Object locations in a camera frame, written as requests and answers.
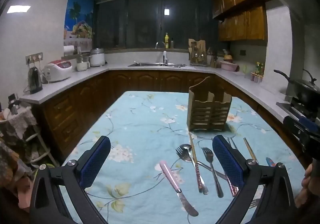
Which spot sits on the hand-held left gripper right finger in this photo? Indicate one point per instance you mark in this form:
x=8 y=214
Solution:
x=226 y=159

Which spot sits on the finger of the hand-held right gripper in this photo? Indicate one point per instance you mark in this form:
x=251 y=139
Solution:
x=307 y=122

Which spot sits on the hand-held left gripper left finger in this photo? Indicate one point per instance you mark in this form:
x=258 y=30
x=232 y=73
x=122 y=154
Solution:
x=96 y=161

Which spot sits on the patterned-end wooden chopstick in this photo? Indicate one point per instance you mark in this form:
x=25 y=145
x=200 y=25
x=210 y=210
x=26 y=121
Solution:
x=195 y=161
x=231 y=184
x=250 y=150

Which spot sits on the wooden utensil holder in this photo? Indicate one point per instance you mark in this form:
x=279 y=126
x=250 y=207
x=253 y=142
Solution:
x=210 y=111

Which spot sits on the knife block with utensils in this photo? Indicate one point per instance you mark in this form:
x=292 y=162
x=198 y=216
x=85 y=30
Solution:
x=213 y=60

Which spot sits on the person's right hand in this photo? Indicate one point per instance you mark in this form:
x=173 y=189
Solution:
x=306 y=181

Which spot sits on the black gas stove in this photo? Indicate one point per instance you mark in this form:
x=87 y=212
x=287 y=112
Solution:
x=297 y=109

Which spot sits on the steel fork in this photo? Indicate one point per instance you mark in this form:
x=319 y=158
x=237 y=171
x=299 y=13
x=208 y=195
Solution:
x=181 y=152
x=253 y=203
x=212 y=169

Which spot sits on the black frying pan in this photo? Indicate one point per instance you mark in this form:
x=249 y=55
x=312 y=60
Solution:
x=306 y=91

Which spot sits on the steel spoon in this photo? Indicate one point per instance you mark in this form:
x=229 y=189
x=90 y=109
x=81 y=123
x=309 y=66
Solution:
x=187 y=152

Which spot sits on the floral light-blue tablecloth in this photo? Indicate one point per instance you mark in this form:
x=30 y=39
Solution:
x=140 y=126

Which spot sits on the dark wooden lower cabinets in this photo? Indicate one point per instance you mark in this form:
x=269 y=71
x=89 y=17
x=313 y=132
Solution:
x=75 y=104

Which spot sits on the spice bottle set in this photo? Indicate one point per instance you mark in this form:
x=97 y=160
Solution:
x=257 y=73

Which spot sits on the small translucent cup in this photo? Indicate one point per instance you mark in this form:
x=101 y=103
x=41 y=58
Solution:
x=244 y=69

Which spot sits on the brown patterned cloth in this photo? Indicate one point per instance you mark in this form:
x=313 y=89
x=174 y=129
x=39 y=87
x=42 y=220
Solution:
x=11 y=164

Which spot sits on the white stool with lace cloth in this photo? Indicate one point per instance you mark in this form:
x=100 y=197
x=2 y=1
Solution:
x=20 y=121

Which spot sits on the pink plastic basin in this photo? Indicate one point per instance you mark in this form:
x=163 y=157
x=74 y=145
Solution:
x=229 y=66

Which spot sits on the glass jar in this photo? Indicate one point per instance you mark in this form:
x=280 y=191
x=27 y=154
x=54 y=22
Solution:
x=82 y=64

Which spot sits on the white and red rice cooker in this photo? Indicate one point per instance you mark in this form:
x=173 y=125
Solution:
x=58 y=70

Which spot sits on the yellow bowl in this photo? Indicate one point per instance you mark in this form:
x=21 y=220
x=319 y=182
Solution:
x=227 y=58

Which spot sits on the dark electric kettle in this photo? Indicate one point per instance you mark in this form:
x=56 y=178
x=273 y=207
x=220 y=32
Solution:
x=35 y=80

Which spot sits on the white pot with steel lid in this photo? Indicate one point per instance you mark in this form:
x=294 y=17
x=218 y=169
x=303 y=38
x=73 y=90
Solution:
x=97 y=58

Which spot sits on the dish rack with cutting boards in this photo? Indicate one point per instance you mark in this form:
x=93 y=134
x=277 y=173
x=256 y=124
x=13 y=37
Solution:
x=197 y=53

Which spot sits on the steel kitchen sink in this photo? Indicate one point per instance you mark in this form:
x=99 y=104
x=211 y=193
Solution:
x=155 y=64

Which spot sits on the paper towel roll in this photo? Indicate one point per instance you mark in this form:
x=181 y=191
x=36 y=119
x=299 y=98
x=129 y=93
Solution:
x=68 y=50

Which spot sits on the white water filter tap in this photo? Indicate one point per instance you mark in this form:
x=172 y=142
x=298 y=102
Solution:
x=165 y=58

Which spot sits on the small dark bottle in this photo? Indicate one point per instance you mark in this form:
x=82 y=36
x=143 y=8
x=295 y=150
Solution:
x=172 y=43

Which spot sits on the yellow dish soap bottle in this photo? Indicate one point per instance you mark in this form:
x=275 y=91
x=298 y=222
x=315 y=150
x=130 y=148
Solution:
x=166 y=40

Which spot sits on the curved steel faucet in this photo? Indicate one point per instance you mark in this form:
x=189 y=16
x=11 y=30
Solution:
x=160 y=43

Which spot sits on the dark kitchen window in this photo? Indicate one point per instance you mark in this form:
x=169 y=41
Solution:
x=140 y=21

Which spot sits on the dark wall outlet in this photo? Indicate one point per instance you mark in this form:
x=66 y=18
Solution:
x=242 y=52

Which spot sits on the grey wall socket strip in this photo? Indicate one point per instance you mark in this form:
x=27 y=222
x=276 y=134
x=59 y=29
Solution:
x=34 y=58

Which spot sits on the tropical fruit wall poster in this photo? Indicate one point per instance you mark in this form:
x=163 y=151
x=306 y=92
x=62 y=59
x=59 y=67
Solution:
x=78 y=14

